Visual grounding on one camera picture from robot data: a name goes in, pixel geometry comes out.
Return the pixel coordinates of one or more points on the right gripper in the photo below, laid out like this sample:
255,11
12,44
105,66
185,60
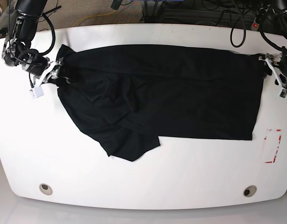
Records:
42,74

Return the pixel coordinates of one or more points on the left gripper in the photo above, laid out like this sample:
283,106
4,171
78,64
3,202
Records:
278,68

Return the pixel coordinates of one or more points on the black T-shirt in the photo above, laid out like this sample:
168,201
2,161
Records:
128,96

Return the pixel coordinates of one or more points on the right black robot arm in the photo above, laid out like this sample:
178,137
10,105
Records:
17,46

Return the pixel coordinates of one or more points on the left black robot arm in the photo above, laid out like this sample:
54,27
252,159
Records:
277,11

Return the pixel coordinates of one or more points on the red tape rectangle marking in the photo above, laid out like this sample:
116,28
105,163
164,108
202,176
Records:
271,145

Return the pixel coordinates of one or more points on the white power strip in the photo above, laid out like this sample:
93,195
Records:
257,20

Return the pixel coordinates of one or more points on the left table grommet hole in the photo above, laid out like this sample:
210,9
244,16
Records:
45,189

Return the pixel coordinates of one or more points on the table grommet hole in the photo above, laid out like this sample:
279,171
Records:
250,191
45,189

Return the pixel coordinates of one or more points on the right table grommet hole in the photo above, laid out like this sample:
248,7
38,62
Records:
250,191

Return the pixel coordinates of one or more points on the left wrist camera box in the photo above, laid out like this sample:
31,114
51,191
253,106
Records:
283,93

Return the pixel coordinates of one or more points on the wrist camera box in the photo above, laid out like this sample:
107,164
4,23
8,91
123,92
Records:
283,93
36,91

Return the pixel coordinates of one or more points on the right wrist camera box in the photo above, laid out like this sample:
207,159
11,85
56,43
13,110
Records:
36,91

